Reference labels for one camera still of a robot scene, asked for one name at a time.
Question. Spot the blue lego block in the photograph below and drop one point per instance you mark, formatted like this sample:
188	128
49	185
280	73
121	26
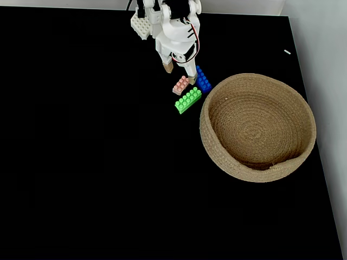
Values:
204	81

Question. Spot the pink lego block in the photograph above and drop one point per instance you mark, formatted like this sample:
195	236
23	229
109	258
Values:
181	85

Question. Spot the small pale tape strip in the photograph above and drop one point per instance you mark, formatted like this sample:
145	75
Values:
287	52

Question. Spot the green lego block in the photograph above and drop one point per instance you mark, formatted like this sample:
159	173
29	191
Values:
188	100

